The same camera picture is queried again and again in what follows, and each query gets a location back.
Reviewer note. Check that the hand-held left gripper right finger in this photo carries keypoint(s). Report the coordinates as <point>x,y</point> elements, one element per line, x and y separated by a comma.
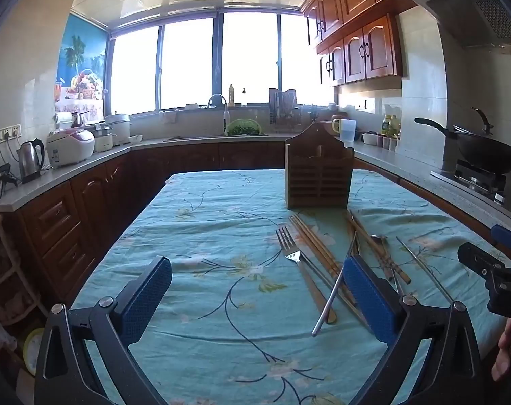
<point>371,299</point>

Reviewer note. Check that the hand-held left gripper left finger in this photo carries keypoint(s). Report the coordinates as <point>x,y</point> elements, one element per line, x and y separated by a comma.
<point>145,299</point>

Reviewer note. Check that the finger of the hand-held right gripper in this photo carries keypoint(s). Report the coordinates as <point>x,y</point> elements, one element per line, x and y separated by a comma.
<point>479,257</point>
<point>506,235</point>

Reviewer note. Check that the metal chopstick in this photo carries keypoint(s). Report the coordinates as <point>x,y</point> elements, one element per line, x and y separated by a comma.
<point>424,268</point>
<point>329,303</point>

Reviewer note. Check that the metal spoon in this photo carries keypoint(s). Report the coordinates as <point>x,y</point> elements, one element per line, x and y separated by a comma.
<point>380,239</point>

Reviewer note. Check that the metal fork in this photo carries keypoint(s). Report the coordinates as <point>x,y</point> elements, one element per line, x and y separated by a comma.
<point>290,247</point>

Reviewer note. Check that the wooden utensil holder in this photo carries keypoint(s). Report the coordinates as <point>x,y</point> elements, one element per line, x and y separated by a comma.
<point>318,168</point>

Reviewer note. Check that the person's right hand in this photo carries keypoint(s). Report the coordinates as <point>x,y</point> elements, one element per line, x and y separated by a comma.
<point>508,350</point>

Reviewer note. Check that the gas stove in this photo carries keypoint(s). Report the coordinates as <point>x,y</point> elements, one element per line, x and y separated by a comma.
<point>479,181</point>

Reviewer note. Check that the teal floral tablecloth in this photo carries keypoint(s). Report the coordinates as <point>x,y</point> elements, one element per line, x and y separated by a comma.
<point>204,261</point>

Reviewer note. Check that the black wok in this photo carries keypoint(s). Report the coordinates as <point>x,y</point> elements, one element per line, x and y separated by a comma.
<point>487,152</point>

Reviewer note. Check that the wooden lower cabinets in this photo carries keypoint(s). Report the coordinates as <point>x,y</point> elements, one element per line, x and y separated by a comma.
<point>90,202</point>

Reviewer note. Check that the wooden cabinets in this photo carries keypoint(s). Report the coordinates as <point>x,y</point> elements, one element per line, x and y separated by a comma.
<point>356,17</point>
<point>90,202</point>

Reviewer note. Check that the yellow rimmed basin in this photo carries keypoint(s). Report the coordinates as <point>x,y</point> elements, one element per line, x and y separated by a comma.
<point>30,350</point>

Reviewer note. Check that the white storage rack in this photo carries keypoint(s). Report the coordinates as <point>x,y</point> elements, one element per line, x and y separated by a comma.
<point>10,270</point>

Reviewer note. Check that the spice jars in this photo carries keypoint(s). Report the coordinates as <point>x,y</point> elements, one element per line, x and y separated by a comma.
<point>386,142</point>

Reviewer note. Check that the cooking oil bottles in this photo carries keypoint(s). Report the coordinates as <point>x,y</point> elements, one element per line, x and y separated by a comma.
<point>390,126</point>

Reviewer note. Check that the small white bowl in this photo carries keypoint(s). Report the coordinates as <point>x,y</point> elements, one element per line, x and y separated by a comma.
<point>135,139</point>

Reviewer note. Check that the white dish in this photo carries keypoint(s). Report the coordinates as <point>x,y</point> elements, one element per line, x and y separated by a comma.
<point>369,138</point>

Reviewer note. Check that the small white cooker pot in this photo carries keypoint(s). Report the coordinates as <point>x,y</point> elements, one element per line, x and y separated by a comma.
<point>102,137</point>

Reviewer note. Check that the clear plastic pitcher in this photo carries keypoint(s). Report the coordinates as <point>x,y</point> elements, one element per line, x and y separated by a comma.
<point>348,131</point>

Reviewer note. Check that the white pink rice cooker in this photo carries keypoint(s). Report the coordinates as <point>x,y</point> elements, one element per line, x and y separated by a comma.
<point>69,145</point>

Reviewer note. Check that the large white cooker pot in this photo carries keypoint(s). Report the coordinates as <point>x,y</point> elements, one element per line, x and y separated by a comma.
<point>118,128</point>

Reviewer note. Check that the steel electric kettle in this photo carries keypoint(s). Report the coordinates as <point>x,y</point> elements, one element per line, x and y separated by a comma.
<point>30,160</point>

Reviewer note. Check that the paper towel roll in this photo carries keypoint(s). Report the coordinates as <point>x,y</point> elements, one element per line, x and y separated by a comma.
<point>63,121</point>

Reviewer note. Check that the green colander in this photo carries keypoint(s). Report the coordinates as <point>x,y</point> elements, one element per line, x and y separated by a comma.
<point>242,128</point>

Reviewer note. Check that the chrome sink faucet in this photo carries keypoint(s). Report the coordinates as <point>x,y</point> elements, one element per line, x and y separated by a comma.
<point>225,114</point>

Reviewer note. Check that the steel range hood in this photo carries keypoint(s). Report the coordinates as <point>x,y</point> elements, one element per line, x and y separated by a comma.
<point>470,8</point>

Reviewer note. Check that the kitchen window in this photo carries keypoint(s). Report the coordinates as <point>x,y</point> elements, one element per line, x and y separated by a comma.
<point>187,63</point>

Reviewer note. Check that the wooden upper cabinets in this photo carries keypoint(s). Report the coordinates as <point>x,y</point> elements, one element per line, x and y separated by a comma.
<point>356,17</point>

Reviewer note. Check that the wall socket strip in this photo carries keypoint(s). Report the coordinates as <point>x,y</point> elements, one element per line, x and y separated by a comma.
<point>6,133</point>

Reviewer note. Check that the tropical wall poster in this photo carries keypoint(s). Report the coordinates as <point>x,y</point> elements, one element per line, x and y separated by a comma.
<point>80,67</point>

